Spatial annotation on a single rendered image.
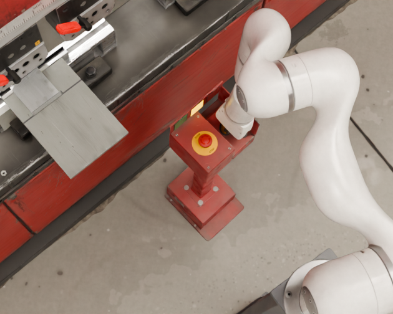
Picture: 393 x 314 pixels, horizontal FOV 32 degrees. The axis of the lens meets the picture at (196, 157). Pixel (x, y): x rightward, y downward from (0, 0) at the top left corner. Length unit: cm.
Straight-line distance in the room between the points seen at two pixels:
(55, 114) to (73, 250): 102
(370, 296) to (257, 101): 39
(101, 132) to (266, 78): 57
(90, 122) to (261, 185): 116
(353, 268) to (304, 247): 146
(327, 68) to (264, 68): 11
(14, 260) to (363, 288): 165
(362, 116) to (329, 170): 166
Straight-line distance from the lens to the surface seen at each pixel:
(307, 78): 124
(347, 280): 120
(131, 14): 194
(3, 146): 183
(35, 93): 173
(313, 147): 123
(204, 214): 252
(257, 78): 123
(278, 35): 132
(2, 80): 152
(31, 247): 260
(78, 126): 168
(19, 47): 154
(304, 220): 269
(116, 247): 261
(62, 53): 176
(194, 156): 188
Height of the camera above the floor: 257
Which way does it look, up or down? 73 degrees down
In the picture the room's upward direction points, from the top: 10 degrees clockwise
